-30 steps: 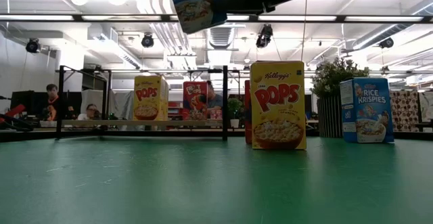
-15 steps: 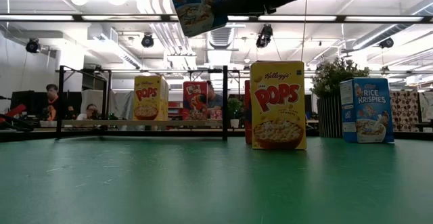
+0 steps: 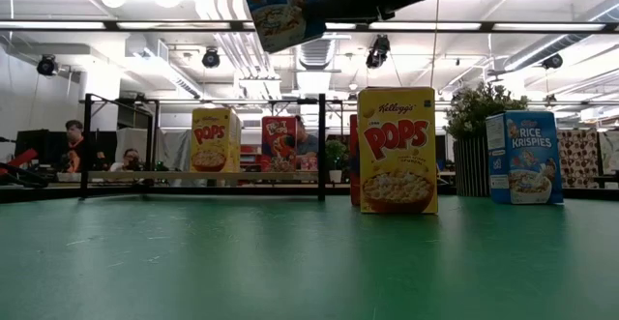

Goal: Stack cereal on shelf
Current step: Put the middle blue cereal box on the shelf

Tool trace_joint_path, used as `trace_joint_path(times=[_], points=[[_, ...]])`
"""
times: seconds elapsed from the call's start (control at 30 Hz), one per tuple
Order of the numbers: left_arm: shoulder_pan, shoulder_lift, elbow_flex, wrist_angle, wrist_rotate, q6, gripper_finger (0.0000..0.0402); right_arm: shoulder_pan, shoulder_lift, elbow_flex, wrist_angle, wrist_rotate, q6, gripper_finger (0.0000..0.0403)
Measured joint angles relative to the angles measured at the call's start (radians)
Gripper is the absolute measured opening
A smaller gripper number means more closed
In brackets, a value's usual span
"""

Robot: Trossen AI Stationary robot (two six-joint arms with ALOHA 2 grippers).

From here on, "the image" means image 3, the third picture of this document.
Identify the blue Rice Krispies cereal box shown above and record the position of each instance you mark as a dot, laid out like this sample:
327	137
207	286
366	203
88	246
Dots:
280	15
527	155

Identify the yellow Corn Pops cereal box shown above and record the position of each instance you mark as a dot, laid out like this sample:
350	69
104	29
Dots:
213	136
396	141

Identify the red Froot Loops cereal box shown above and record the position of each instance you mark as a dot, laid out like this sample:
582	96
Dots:
278	141
354	160

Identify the black beam with light strips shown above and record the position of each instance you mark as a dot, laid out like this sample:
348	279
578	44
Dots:
486	25

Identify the potted plant ribbed grey pot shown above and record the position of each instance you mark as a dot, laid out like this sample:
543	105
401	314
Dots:
476	112

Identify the person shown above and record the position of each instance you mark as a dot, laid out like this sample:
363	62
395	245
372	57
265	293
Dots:
75	146
307	143
129	160

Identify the small plant white pot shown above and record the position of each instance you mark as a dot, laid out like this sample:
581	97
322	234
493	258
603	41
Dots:
334	151

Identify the white cloth cover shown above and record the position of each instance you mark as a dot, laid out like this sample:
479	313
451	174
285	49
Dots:
169	146

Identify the black monitor screens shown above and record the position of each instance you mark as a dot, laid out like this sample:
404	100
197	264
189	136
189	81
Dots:
48	138

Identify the red padded bar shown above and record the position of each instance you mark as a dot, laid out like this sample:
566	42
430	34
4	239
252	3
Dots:
21	158

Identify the black overhead camera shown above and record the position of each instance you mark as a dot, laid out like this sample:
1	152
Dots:
378	50

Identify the black aluminium table frame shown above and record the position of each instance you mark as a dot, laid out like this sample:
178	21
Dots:
43	193

